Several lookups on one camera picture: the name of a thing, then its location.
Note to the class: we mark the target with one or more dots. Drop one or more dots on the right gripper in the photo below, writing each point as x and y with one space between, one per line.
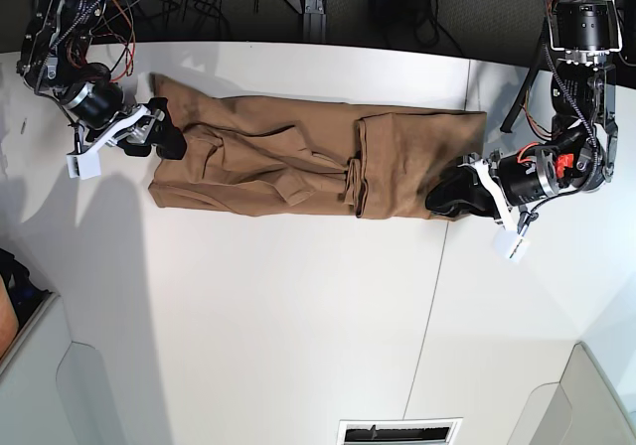
100 104

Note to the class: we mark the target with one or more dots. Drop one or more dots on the white floor vent grille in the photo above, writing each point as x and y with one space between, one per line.
417 432

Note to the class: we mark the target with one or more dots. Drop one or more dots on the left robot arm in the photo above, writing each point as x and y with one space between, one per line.
567 98

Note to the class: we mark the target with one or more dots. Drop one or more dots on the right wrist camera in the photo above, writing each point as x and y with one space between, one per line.
84 166

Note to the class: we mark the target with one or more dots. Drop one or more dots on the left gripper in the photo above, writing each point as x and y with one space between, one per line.
499 188

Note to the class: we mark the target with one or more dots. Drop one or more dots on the grey bin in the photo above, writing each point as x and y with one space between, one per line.
582 407
55 390

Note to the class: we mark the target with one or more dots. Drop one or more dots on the grey bin left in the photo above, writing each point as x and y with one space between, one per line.
55 390

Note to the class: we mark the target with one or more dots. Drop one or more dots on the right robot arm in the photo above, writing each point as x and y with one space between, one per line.
54 65

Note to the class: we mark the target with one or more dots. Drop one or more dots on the aluminium frame post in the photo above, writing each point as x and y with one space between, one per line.
314 21

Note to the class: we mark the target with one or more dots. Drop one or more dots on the brown t-shirt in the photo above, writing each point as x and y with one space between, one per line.
262 156

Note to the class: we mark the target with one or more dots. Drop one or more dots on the grey bin right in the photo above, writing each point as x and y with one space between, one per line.
582 407

